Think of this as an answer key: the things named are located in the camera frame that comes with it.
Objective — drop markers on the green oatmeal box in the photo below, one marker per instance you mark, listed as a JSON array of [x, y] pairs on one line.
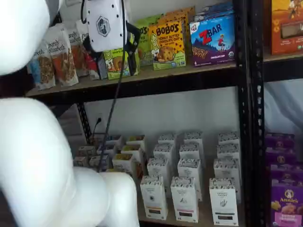
[[86, 151], [80, 162]]

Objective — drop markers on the white box grey stripe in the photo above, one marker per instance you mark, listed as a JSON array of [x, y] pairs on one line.
[[227, 152], [226, 169], [223, 203], [228, 138]]

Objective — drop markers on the white box pink stripe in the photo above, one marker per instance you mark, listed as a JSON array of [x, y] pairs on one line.
[[191, 151], [193, 138], [184, 201], [189, 170]]

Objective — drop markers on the wooden neighbour shelf board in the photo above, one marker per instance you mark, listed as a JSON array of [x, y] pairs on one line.
[[284, 56]]

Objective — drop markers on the green Bobo's apple pie box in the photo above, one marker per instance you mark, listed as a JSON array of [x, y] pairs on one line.
[[149, 42], [112, 65]]

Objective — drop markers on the white translucent plastic sheet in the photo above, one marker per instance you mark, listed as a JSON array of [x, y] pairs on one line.
[[284, 106]]

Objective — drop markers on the red purely elizabeth granola bag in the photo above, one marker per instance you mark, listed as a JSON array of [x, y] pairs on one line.
[[92, 65]]

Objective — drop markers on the yellow Bobo's peanut butter box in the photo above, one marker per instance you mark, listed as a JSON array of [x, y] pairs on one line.
[[182, 14], [165, 47]]

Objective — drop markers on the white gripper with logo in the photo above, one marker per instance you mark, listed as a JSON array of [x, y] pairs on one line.
[[104, 23]]

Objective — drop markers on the white yellow purely elizabeth box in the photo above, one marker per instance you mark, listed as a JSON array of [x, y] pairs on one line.
[[136, 139], [116, 170], [131, 150], [123, 163]]

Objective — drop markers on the wooden shelf board with snacks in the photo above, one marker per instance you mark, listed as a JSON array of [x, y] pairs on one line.
[[165, 73]]

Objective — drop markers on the orange purely elizabeth granola bag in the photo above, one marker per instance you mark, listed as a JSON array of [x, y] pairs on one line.
[[77, 54], [62, 63]]

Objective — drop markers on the wooden shelf board with boxes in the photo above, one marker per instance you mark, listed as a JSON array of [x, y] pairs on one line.
[[204, 210]]

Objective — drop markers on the blue purple Zbar box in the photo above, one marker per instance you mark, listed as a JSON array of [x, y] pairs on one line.
[[213, 9], [213, 42]]

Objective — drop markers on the black metal neighbour rack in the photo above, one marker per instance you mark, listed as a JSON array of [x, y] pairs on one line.
[[256, 118]]

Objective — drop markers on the black metal shelf rack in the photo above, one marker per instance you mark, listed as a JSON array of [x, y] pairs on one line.
[[241, 118]]

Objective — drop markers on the purple Annie's snack box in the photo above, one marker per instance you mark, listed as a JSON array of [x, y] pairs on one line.
[[279, 140], [281, 157], [286, 176], [286, 208]]

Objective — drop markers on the orange snack box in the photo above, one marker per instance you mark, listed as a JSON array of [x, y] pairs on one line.
[[286, 28]]

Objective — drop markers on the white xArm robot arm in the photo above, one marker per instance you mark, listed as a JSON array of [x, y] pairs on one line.
[[35, 153]]

